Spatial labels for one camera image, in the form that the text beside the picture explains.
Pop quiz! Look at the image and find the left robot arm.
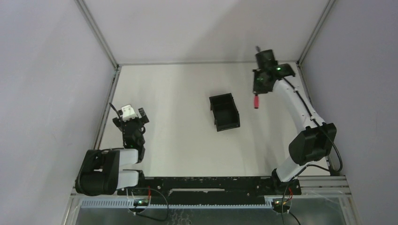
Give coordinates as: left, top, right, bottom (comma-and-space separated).
75, 105, 149, 196

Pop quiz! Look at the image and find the circuit board with wires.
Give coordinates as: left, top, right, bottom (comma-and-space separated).
126, 187, 169, 222
272, 187, 302, 225

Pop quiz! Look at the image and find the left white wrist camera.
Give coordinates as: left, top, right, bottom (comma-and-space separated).
121, 104, 138, 122

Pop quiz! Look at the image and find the black plastic bin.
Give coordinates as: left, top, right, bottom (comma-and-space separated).
209, 93, 240, 132

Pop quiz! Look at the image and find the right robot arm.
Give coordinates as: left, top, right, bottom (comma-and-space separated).
253, 46, 344, 184

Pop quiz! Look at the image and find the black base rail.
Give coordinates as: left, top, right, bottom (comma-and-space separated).
117, 176, 302, 206

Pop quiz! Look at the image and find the left circuit board with wires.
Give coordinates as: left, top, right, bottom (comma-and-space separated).
126, 187, 169, 222

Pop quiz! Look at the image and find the right circuit board with wires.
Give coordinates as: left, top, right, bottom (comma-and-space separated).
272, 187, 302, 225

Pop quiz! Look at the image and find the red handled screwdriver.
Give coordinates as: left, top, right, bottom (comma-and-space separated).
253, 94, 259, 109

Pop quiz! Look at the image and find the grey cable duct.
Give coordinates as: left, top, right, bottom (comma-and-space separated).
80, 198, 274, 209

